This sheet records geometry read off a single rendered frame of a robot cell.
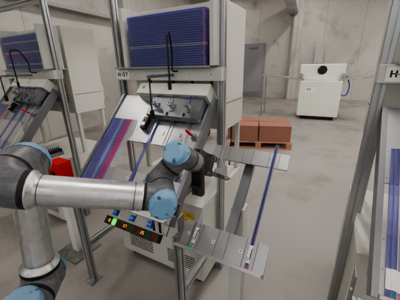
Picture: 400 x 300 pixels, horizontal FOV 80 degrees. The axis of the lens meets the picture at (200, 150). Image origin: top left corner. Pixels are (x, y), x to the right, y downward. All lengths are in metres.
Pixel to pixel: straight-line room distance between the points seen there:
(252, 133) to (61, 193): 3.71
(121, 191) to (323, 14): 10.56
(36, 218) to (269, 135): 3.73
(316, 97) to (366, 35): 4.67
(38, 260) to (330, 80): 6.58
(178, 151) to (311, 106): 6.17
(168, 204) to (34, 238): 0.45
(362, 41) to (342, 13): 1.21
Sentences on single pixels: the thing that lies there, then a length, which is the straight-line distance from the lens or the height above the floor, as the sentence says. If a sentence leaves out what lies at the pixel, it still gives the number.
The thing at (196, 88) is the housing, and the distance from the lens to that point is 1.35.
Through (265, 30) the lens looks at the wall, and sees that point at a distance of 10.97.
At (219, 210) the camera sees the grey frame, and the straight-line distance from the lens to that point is 1.63.
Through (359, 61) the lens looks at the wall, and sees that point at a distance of 10.90.
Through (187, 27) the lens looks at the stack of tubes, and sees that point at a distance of 1.37.
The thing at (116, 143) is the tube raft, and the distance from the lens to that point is 1.51.
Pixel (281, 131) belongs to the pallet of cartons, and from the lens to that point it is 4.19.
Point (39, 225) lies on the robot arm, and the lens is 0.89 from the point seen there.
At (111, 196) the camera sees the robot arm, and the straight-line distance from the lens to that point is 0.63.
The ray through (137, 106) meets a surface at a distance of 1.61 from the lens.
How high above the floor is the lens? 1.39
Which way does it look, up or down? 20 degrees down
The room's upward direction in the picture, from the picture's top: 1 degrees counter-clockwise
